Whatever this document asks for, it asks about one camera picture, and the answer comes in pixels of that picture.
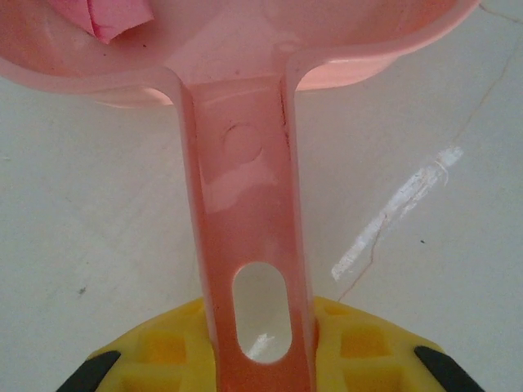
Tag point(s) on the pink plastic dustpan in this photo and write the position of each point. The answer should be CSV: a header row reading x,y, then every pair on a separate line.
x,y
245,204

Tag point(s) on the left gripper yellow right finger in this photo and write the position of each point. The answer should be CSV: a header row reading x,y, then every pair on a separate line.
x,y
367,367

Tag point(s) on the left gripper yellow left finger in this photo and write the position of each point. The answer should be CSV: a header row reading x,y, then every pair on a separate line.
x,y
163,359

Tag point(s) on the pink paper scrap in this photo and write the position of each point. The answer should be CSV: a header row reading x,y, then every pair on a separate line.
x,y
106,16

